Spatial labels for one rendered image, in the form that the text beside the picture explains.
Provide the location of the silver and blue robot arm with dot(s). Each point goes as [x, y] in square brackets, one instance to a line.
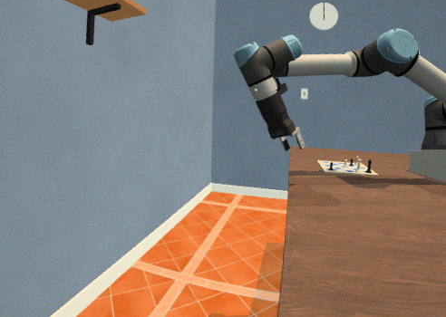
[395, 52]

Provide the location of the blue and cream chessboard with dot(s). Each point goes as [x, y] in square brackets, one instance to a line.
[338, 167]

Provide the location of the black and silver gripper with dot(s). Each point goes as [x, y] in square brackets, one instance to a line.
[273, 111]

